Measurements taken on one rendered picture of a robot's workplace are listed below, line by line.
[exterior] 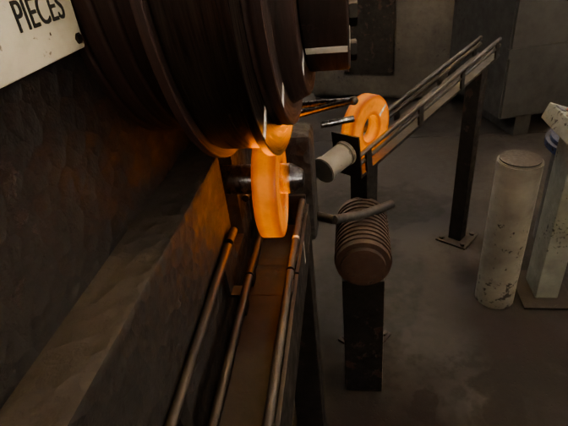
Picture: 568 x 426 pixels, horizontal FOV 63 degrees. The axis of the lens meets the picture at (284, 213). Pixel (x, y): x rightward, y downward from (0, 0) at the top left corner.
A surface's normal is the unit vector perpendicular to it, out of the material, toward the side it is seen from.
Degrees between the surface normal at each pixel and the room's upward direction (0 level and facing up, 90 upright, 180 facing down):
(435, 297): 0
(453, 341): 0
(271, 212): 89
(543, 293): 90
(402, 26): 90
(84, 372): 0
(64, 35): 90
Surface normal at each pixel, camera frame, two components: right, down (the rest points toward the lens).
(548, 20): 0.14, 0.52
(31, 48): 0.99, -0.02
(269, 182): -0.11, 0.06
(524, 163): -0.10, -0.84
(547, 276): -0.12, 0.54
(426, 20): -0.36, 0.53
